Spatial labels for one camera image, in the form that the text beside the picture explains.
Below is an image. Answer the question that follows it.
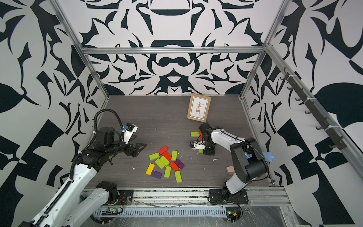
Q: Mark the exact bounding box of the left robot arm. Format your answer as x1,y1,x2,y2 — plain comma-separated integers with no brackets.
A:
20,109,147,227

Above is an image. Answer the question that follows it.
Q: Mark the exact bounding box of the circuit board right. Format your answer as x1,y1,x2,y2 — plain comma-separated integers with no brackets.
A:
226,207,243,222

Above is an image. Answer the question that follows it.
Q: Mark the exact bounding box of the purple block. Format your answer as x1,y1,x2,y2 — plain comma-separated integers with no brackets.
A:
175,159,185,169
150,170,163,179

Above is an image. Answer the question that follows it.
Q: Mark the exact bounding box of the wooden picture frame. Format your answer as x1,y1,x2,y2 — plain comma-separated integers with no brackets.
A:
187,94,211,123

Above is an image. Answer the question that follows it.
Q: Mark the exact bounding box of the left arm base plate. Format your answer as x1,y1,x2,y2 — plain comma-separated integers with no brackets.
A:
115,189,134,206

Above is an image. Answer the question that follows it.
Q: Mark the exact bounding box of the pink beige small box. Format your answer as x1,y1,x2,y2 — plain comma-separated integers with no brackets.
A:
226,166,235,176

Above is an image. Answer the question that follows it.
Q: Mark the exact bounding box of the red block pile middle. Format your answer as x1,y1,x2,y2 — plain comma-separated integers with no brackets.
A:
162,151,172,161

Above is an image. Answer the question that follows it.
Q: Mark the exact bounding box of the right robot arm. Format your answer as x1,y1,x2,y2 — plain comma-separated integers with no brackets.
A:
190,123,269,195

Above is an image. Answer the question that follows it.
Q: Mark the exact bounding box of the green circuit board left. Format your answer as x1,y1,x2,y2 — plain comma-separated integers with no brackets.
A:
101,206,123,216

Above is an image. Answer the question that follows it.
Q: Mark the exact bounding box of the lime block bottom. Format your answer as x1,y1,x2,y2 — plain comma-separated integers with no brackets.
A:
175,171,182,183

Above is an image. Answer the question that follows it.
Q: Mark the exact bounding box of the white cable duct strip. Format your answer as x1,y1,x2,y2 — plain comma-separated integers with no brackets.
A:
93,207,228,218

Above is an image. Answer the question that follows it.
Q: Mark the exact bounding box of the purple block centre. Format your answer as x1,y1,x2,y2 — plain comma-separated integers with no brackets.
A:
175,159,185,169

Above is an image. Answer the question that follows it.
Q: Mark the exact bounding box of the red block pile lower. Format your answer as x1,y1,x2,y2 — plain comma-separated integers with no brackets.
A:
169,161,179,172

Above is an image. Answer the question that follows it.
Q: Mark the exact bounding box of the aluminium front rail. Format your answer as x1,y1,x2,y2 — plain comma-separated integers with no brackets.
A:
118,187,291,208

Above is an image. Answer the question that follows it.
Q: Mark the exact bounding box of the wall hook rail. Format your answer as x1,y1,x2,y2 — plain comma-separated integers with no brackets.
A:
283,72,347,150

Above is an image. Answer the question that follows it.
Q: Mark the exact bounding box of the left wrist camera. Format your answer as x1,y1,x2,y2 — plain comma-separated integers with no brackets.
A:
122,123,138,144

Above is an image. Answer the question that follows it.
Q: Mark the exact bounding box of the yellow block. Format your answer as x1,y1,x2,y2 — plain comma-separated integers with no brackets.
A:
146,163,155,176

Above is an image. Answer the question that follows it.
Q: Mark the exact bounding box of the purple block lower left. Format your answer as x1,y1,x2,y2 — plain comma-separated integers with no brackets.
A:
150,170,163,179

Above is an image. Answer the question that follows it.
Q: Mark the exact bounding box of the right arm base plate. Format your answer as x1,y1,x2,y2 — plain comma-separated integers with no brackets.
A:
208,188,249,205

